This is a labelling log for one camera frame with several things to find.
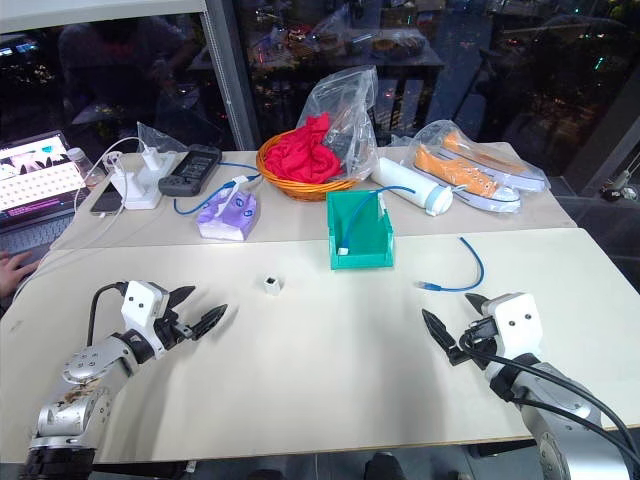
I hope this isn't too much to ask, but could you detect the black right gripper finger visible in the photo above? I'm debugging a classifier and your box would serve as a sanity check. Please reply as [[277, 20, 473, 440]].
[[464, 292, 495, 318], [421, 308, 460, 358]]

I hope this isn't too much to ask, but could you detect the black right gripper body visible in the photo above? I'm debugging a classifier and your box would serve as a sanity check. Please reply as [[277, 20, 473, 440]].
[[447, 316, 501, 366]]

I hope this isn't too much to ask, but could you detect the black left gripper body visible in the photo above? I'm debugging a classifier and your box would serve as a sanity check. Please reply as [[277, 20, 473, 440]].
[[152, 293, 197, 350]]

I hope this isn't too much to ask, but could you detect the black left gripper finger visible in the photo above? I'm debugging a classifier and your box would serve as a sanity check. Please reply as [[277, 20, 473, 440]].
[[191, 303, 229, 342], [166, 285, 198, 316]]

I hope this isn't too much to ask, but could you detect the person's bare hand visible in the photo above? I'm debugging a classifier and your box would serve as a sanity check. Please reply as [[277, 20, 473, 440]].
[[0, 250, 42, 299]]

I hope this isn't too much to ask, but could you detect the purple tissue pack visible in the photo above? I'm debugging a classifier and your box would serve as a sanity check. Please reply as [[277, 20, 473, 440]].
[[195, 189, 262, 242]]

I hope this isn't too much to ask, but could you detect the green plastic bin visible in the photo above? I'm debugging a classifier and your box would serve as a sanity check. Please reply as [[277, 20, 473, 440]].
[[325, 189, 397, 273]]

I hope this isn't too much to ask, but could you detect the white power strip with charger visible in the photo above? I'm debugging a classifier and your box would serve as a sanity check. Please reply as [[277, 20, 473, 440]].
[[108, 144, 177, 212]]

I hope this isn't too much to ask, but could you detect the dark smartphone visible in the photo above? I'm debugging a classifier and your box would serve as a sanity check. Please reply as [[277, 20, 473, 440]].
[[89, 176, 127, 218]]

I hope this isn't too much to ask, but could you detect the black rectangular device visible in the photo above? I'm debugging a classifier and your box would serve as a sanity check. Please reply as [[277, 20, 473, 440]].
[[157, 143, 224, 198]]

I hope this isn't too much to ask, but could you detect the orange canvas sneaker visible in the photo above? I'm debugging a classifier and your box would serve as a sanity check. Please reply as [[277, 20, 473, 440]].
[[441, 130, 547, 192], [414, 144, 522, 215]]

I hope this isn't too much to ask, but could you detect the white cylindrical bottle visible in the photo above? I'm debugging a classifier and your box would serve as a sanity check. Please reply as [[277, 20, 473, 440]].
[[370, 156, 454, 218]]

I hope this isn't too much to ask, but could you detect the dark rounded shape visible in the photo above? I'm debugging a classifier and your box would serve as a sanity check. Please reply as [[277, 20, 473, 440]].
[[363, 451, 402, 480]]

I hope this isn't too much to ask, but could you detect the orange wicker basket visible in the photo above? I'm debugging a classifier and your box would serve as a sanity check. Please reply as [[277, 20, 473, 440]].
[[255, 130, 370, 203]]

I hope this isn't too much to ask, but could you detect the small clear plastic bag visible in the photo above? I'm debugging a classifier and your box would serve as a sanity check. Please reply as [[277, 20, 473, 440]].
[[135, 120, 190, 172]]

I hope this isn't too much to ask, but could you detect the small clear bottle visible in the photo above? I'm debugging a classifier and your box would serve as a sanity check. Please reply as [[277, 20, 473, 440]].
[[65, 146, 107, 190]]

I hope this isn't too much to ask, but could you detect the clear plastic shoe bag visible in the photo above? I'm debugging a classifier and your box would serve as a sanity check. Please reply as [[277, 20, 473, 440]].
[[391, 119, 552, 217]]

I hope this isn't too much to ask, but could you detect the red cloth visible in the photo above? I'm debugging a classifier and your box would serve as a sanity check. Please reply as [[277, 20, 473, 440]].
[[263, 113, 345, 184]]

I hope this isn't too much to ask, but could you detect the grey laptop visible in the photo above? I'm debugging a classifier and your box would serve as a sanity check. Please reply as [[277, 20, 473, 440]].
[[0, 130, 94, 272]]

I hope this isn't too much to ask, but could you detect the black item in clear bag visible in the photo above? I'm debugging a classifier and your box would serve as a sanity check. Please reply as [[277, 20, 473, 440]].
[[321, 118, 362, 162]]

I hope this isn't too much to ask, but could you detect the large clear plastic bag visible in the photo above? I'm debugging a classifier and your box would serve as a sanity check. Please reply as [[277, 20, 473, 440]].
[[297, 64, 380, 188]]

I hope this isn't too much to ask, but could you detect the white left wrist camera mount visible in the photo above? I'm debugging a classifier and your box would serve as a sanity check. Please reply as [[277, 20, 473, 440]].
[[120, 280, 170, 359]]

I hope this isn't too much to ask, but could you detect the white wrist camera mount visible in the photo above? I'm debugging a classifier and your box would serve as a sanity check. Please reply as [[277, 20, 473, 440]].
[[120, 280, 170, 359], [481, 292, 544, 362]]

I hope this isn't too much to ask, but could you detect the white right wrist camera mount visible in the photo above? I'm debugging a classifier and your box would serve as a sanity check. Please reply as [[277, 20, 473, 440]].
[[481, 292, 544, 362]]

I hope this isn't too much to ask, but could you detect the short blue Ethernet cable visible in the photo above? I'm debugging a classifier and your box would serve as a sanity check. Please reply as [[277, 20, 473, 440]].
[[413, 236, 486, 293]]

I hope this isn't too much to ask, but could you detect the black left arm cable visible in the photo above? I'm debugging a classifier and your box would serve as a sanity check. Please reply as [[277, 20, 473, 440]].
[[86, 281, 129, 347]]

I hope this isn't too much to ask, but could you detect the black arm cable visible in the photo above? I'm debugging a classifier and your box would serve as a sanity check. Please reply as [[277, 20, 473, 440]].
[[458, 331, 640, 447], [86, 281, 129, 347]]

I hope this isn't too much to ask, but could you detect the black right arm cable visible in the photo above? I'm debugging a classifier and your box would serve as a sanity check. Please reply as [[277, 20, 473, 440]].
[[458, 331, 640, 447]]

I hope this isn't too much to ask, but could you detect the long blue cable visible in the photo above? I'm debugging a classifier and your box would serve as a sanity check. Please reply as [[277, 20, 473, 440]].
[[173, 160, 264, 218]]

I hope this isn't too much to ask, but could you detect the white charging cable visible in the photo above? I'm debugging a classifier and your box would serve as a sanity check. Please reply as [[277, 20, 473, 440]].
[[73, 136, 147, 220]]

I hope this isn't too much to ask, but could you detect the grey window frame post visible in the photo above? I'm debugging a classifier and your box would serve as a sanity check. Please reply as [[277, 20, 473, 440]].
[[198, 0, 262, 152]]

